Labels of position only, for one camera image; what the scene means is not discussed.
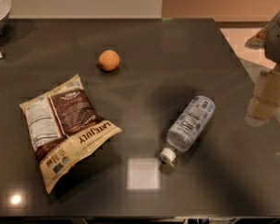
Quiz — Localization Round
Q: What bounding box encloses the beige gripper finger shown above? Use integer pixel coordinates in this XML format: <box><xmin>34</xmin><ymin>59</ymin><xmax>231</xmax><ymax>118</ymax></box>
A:
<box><xmin>245</xmin><ymin>64</ymin><xmax>280</xmax><ymax>127</ymax></box>

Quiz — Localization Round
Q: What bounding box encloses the orange fruit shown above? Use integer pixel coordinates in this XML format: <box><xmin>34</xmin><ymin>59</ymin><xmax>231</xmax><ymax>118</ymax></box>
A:
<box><xmin>98</xmin><ymin>49</ymin><xmax>120</xmax><ymax>72</ymax></box>

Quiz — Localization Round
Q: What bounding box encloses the blue plastic water bottle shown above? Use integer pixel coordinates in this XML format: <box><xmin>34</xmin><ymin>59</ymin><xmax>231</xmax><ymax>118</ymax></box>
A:
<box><xmin>160</xmin><ymin>96</ymin><xmax>216</xmax><ymax>166</ymax></box>

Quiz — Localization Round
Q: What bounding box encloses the Late July chip bag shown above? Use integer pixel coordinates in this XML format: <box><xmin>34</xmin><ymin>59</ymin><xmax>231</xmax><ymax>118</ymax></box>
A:
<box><xmin>20</xmin><ymin>76</ymin><xmax>121</xmax><ymax>192</ymax></box>

